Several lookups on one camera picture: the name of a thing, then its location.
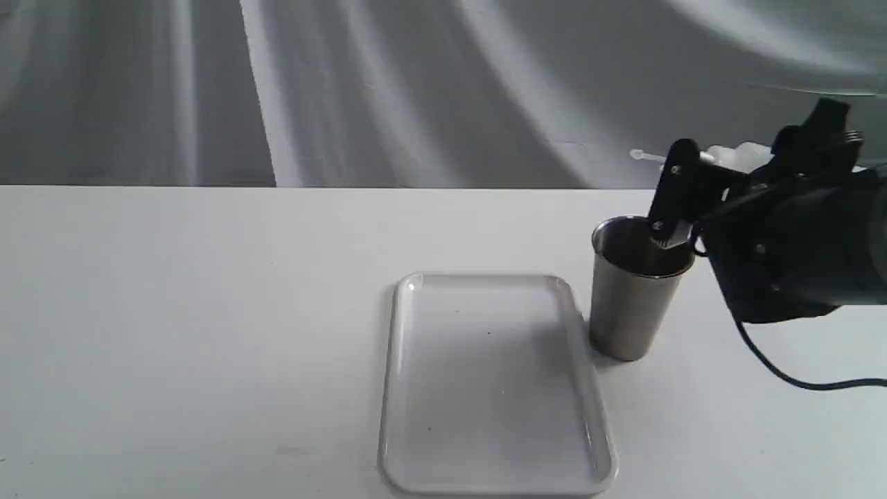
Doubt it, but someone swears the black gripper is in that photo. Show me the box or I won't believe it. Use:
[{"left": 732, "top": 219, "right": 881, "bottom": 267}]
[{"left": 646, "top": 98, "right": 886, "bottom": 324}]

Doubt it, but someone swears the translucent plastic squeeze bottle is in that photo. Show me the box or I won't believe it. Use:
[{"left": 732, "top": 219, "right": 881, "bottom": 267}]
[{"left": 629, "top": 142, "right": 773, "bottom": 173}]

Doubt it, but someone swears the stainless steel cup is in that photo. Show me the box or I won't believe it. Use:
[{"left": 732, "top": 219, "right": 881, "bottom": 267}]
[{"left": 589, "top": 217, "right": 696, "bottom": 361}]

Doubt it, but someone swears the grey draped backdrop cloth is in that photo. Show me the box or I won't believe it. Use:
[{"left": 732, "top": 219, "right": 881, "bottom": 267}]
[{"left": 1, "top": 1, "right": 885, "bottom": 189}]

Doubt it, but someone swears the white rectangular plastic tray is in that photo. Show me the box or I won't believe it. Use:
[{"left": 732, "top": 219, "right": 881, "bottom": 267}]
[{"left": 378, "top": 272, "right": 618, "bottom": 498}]

